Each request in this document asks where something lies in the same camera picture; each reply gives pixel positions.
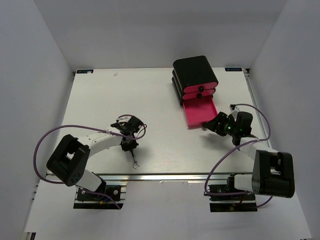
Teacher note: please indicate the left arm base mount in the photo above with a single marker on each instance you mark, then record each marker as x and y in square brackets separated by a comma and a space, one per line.
[113, 197]

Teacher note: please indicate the black drawer cabinet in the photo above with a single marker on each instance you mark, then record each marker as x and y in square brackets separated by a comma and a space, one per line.
[191, 71]

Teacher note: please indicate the aluminium table edge rail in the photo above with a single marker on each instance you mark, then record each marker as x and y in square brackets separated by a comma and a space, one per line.
[157, 177]

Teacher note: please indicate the left blue corner label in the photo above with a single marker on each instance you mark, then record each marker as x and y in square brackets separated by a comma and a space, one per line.
[84, 71]

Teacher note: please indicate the white foam board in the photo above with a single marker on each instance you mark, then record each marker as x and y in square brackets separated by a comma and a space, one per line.
[172, 210]

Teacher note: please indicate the blue corner label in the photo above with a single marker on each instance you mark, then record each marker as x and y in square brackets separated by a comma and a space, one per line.
[233, 69]
[84, 71]

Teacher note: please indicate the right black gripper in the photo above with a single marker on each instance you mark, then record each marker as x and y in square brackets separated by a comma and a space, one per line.
[213, 125]

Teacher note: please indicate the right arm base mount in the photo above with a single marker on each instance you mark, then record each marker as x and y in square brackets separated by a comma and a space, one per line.
[224, 198]

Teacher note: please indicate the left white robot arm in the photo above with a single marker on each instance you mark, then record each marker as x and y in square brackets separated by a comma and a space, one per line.
[69, 159]

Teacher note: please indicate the silver combination wrench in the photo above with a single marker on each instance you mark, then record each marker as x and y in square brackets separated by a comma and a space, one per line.
[135, 164]

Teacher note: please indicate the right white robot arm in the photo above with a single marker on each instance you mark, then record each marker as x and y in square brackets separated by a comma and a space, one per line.
[273, 171]

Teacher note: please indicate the pink top drawer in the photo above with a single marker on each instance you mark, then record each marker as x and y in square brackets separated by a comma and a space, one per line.
[200, 87]

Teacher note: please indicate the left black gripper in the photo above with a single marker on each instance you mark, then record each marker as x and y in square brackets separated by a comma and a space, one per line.
[127, 147]

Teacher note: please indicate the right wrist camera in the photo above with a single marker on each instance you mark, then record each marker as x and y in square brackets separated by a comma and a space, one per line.
[234, 110]

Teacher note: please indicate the right blue corner label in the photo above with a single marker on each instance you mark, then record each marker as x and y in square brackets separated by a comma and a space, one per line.
[233, 69]

